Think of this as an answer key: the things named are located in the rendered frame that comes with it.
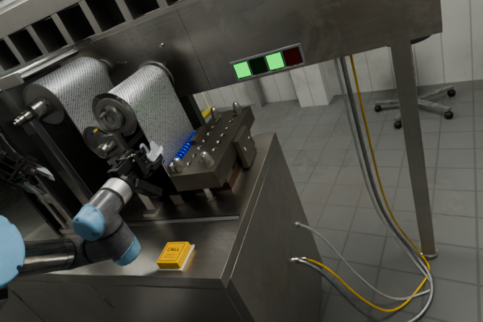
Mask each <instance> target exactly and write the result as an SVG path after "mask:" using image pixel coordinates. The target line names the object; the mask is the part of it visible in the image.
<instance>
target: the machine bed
mask: <svg viewBox="0 0 483 322"><path fill-rule="evenodd" d="M252 139H253V140H254V142H255V143H254V146H255V149H256V153H255V155H254V158H253V160H252V163H251V165H250V167H248V168H244V169H243V171H242V173H241V176H240V178H239V180H238V183H237V184H236V187H235V189H234V192H233V193H220V194H216V199H215V200H214V201H212V202H207V200H206V195H198V196H196V195H195V191H194V190H193V191H192V193H191V195H190V196H189V198H188V200H187V201H186V203H185V204H177V205H175V204H174V203H173V201H172V200H171V198H170V196H169V197H168V198H167V200H166V201H165V202H164V205H163V206H162V208H161V209H160V211H159V212H158V214H157V215H156V216H150V217H144V216H143V213H144V212H145V211H146V210H147V207H146V206H145V205H144V203H143V202H142V200H141V198H140V197H139V196H138V194H137V193H135V192H134V193H133V194H132V196H131V198H130V199H129V200H128V202H127V203H126V205H125V206H124V207H123V208H122V209H121V210H120V212H119V215H120V216H121V217H122V219H123V220H124V221H142V220H154V219H176V218H187V217H199V216H221V215H233V214H240V217H239V220H229V221H204V222H190V223H177V224H152V225H138V226H128V227H129V229H130V230H131V232H132V233H133V234H134V235H135V236H136V238H137V240H138V242H139V244H140V246H141V250H140V253H139V255H138V257H137V258H136V259H135V260H134V261H133V262H131V263H130V264H128V265H125V266H119V265H117V264H116V263H115V262H113V260H112V259H108V260H105V261H102V262H97V263H93V264H88V265H85V266H82V267H77V268H75V269H73V270H60V271H56V272H48V273H44V274H39V275H32V276H28V277H21V278H16V279H14V280H36V281H53V282H86V283H103V284H120V285H154V286H170V287H187V288H221V289H227V286H228V284H229V280H230V277H231V274H232V271H233V268H234V265H235V263H236V259H237V257H238V254H239V250H240V249H241V246H242V242H243V240H244V236H245V234H246V231H247V228H248V225H249V222H250V219H251V217H252V213H253V210H254V207H255V205H256V202H257V199H258V196H259V192H260V191H261V188H262V184H263V182H264V179H265V175H266V173H267V170H268V167H269V165H270V161H271V159H272V155H273V152H274V151H275V147H276V144H277V141H278V138H277V135H276V133H275V132H268V133H264V134H255V135H252ZM57 173H58V174H59V175H60V177H61V178H62V179H63V180H64V181H65V183H66V184H67V186H68V187H69V189H71V190H72V192H73V193H74V195H75V196H76V198H77V199H78V200H79V201H80V202H81V204H82V205H83V206H84V205H86V204H87V202H88V199H87V198H86V197H85V196H84V194H83V193H82V191H81V190H80V188H79V187H78V186H77V185H76V184H75V182H74V181H73V179H72V178H71V176H69V174H68V173H67V171H66V170H64V171H60V172H57ZM2 216H3V217H5V218H7V219H8V221H9V222H10V223H11V224H14V225H15V226H16V227H17V229H18V230H19V232H20V234H21V235H22V238H23V241H36V240H48V239H69V238H78V237H81V236H80V235H77V234H61V235H57V234H56V233H55V232H54V231H53V230H52V229H51V227H50V226H49V225H48V224H47V223H46V221H45V220H44V219H43V218H42V217H41V215H39V214H38V212H37V211H36V210H35V209H34V208H33V207H32V205H31V204H30V203H29V202H28V200H27V199H26V198H25V197H23V198H22V199H21V200H19V201H18V202H17V203H16V204H14V205H13V206H12V207H11V208H10V209H9V210H8V211H7V212H6V213H4V214H3V215H2ZM168 242H189V244H190V245H191V244H194V245H195V246H194V248H193V251H192V252H191V254H190V256H189V258H188V261H187V262H186V264H185V266H184V268H183V271H157V268H158V265H157V260H158V259H159V257H160V255H161V254H162V251H163V250H164V248H165V246H166V245H167V243H168Z"/></svg>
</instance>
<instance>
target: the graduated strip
mask: <svg viewBox="0 0 483 322"><path fill-rule="evenodd" d="M239 217H240V214H233V215H221V216H199V217H187V218H166V219H154V220H142V221H125V223H126V225H127V226H138V225H152V224H177V223H190V222H204V221H229V220H239Z"/></svg>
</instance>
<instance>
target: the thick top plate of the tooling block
mask: <svg viewBox="0 0 483 322"><path fill-rule="evenodd" d="M242 110H243V112H242V113H241V114H239V115H234V111H233V110H229V111H223V112H220V114H221V117H220V118H218V119H213V117H211V118H210V120H209V121H208V123H207V124H206V128H207V130H206V132H205V134H204V135H203V136H202V138H201V140H200V141H199V142H198V144H194V145H191V147H190V149H189V150H188V151H187V152H186V154H185V155H184V157H183V158H182V160H181V161H182V162H184V164H185V166H186V167H187V168H186V170H185V171H184V172H182V173H176V172H172V174H171V175H170V179H171V181H172V183H173V184H174V186H175V187H176V189H177V191H184V190H198V189H205V188H218V187H222V186H223V184H224V181H225V179H226V177H227V175H228V174H229V171H230V169H231V167H232V165H233V164H234V161H235V159H236V157H237V155H238V153H237V150H236V148H235V146H234V143H233V141H234V139H235V137H236V135H237V133H238V131H239V130H240V128H241V127H242V126H247V129H248V131H249V130H250V129H251V127H252V125H253V123H254V120H255V118H254V115H253V113H252V110H251V107H250V106H246V107H243V108H242ZM203 151H205V152H207V153H209V155H210V156H211V157H212V159H213V160H214V164H213V165H212V166H210V167H207V168H204V167H203V164H202V162H201V153H202V152H203Z"/></svg>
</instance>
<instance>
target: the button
mask: <svg viewBox="0 0 483 322"><path fill-rule="evenodd" d="M190 249H191V245H190V244H189V242H187V241H182V242H168V243H167V245H166V246H165V248H164V250H163V251H162V254H161V255H160V257H159V259H158V260H157V265H158V266H159V268H178V269H180V268H181V267H182V266H183V263H184V261H185V259H186V257H187V256H188V253H189V251H190Z"/></svg>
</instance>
